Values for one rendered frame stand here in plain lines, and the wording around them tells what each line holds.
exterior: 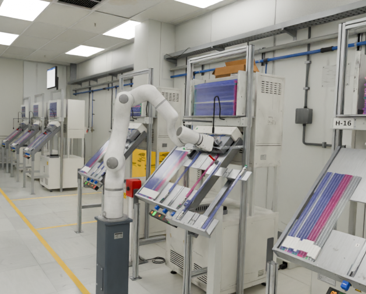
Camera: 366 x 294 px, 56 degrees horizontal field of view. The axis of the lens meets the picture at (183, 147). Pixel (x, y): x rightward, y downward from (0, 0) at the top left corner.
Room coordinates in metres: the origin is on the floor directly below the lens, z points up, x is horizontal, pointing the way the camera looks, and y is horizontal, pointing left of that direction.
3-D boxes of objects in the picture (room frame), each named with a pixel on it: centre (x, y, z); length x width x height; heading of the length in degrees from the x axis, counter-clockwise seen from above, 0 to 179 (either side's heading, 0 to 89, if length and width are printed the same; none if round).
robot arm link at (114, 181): (2.22, 0.43, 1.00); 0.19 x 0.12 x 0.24; 4
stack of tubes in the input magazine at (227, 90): (2.80, -0.27, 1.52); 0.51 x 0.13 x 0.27; 35
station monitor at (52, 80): (6.67, 2.49, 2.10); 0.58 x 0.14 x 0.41; 35
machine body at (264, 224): (2.92, -0.34, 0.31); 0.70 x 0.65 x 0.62; 35
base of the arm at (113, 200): (2.18, 0.43, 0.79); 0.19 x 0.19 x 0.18
